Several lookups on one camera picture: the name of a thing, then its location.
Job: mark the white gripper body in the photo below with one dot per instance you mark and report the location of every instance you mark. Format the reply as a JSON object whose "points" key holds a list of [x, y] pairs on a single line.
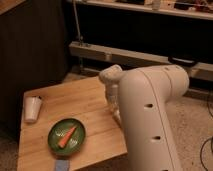
{"points": [[111, 92]]}

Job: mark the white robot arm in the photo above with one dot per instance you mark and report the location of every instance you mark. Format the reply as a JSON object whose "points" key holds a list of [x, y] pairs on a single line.
{"points": [[139, 97]]}

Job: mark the metal stand pole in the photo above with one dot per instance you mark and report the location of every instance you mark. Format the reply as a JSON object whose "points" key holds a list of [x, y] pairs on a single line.
{"points": [[79, 37]]}

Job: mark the wooden folding table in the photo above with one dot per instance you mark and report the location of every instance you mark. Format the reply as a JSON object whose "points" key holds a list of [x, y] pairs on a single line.
{"points": [[84, 100]]}

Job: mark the long grey case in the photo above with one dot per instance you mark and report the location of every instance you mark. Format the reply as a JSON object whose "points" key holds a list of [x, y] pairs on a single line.
{"points": [[131, 58]]}

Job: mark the green plate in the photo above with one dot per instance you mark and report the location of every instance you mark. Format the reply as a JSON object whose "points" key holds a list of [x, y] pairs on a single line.
{"points": [[59, 130]]}

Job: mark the orange carrot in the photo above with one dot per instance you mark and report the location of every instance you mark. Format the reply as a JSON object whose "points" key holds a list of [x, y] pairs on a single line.
{"points": [[63, 141]]}

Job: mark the white paper cup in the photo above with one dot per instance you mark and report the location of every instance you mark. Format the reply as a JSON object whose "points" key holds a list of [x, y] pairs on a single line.
{"points": [[32, 106]]}

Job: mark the blue sponge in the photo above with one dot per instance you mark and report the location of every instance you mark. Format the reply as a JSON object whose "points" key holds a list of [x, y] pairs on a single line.
{"points": [[61, 165]]}

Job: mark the upper shelf board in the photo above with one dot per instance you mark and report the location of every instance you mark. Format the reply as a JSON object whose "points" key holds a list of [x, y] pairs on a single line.
{"points": [[142, 8]]}

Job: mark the black case handle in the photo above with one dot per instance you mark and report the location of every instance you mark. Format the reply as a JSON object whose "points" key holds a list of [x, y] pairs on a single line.
{"points": [[182, 62]]}

